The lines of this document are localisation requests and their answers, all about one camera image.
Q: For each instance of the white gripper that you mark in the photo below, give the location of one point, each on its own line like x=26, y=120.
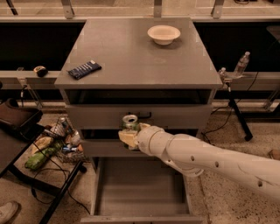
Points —
x=147, y=138

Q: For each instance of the green soda can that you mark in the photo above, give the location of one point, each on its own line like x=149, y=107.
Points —
x=130, y=123

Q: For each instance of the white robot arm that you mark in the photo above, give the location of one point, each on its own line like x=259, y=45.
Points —
x=191, y=156

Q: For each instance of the top grey drawer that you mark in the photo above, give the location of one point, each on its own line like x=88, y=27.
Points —
x=171, y=109

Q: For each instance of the bottom grey drawer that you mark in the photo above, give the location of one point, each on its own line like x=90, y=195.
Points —
x=139, y=190

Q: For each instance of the grey drawer cabinet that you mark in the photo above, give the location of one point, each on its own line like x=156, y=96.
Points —
x=130, y=59

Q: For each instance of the dark blue snack bar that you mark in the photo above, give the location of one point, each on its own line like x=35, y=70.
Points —
x=84, y=69

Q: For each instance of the black side table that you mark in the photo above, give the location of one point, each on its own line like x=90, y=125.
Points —
x=20, y=129

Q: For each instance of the white bowl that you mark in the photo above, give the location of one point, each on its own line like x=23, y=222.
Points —
x=163, y=34

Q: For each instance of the green snack bag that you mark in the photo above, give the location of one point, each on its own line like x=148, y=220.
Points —
x=42, y=155

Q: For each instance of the black tape measure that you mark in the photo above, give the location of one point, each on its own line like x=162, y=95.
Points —
x=40, y=71

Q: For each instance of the black tripod stand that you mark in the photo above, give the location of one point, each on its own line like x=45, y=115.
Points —
x=227, y=80

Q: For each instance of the clear plastic water bottle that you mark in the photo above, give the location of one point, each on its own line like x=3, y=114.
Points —
x=241, y=65

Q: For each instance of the brown shoe at right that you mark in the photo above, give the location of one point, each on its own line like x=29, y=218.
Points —
x=275, y=154

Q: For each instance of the white shoe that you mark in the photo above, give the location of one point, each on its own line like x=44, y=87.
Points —
x=7, y=211

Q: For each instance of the wire basket of items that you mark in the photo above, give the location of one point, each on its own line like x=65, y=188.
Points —
x=67, y=140

